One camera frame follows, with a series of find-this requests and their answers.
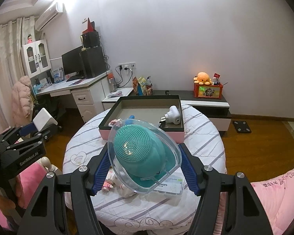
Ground beige curtain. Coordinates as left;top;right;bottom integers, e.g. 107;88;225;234
0;16;35;128

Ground clear dental flossers box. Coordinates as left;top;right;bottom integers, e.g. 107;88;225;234
154;171;184;195

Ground small baby doll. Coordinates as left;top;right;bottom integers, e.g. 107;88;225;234
102;168;115;192

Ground black white low cabinet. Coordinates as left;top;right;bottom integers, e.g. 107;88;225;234
101;87;232;133

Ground small black box on top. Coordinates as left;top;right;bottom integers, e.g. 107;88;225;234
81;31;100;48

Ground white wall power strip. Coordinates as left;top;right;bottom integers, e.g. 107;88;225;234
118;62;136;70

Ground white plug adapter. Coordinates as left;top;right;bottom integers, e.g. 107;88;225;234
159;106;181;128

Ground black computer monitor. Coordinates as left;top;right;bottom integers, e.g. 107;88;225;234
61;46;84;79

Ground orange octopus plush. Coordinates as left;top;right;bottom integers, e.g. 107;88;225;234
193;72;212;85

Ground pink quilt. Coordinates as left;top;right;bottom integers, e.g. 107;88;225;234
251;169;294;234

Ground white desk with drawers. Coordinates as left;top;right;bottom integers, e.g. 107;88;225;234
37;70;111;123

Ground white glass-door cabinet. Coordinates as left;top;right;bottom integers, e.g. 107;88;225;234
21;39;51;79

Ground teal brush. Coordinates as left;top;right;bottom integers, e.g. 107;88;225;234
107;119;182;194

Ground pink padded jacket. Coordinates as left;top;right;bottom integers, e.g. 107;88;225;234
11;75;33;127

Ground colourful snack bags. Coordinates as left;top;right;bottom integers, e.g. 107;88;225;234
132;76;153;96

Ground pink scrunchie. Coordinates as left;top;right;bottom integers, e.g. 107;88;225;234
108;118;122;127

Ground white square charger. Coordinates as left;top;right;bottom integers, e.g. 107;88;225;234
33;108;58;132

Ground white air conditioner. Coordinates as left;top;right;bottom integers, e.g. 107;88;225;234
35;2;64;31

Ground pink black storage box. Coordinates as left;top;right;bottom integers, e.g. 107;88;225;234
99;95;184;143

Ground blue tube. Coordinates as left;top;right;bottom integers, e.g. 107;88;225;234
126;115;135;125

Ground white striped table cloth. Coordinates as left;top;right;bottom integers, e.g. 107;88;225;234
63;104;227;234

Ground black bathroom scale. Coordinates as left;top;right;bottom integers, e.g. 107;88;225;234
232;120;252;134

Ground white small toy figure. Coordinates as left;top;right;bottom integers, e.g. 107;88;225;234
113;174;136;198

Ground red cartoon storage box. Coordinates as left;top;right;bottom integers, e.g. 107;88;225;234
193;84;223;99

